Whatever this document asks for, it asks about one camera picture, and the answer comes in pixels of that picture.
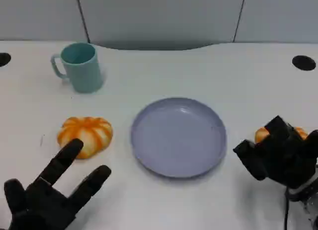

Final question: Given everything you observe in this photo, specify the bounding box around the small orange white bread roll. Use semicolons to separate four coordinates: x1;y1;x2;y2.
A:
254;126;309;144

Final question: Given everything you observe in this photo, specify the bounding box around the large orange white bread roll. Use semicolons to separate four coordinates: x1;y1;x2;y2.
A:
57;117;114;160

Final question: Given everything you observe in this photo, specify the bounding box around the black table grommet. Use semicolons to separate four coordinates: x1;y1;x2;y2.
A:
292;55;317;72
0;53;12;68

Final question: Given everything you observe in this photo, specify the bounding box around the pale green mug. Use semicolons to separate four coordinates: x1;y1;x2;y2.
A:
51;42;104;93

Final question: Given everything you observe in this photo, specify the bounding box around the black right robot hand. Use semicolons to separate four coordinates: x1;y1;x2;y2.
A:
233;115;318;190

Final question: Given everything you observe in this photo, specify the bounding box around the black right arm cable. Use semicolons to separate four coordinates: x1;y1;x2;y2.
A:
284;187;292;230

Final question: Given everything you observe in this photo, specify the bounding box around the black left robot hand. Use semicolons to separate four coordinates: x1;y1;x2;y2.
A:
3;138;112;230

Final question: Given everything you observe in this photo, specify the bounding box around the lilac plate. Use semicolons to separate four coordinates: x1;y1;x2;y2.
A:
130;97;228;178

